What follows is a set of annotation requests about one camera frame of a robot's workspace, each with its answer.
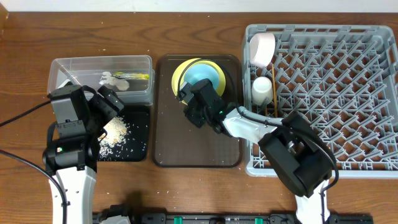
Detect white tissue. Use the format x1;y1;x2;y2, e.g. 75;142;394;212
99;72;129;91

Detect yellow green snack wrapper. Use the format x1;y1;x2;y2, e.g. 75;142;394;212
111;72;149;80

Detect light blue bowl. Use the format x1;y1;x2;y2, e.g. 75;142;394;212
182;64;220;88

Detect yellow plate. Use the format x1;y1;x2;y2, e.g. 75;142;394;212
172;58;226;105

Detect white paper cup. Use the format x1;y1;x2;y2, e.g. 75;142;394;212
251;77;273;106

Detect white bowl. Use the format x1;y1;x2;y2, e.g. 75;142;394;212
249;32;276;68

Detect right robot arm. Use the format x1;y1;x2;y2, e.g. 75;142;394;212
177;78;338;223

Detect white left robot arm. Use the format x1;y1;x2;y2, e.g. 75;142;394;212
43;83;124;223

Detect grey plastic dishwasher rack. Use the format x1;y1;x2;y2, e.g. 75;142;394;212
241;24;397;179

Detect spilled rice pile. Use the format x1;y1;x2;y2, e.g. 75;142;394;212
98;115;147;159

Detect clear plastic bin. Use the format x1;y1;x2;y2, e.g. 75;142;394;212
47;55;155;106

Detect dark brown serving tray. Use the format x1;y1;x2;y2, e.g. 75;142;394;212
151;54;243;168

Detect black tray bin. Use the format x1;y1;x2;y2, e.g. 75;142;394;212
96;104;151;162

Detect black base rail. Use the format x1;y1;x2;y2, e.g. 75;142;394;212
93;205;374;224

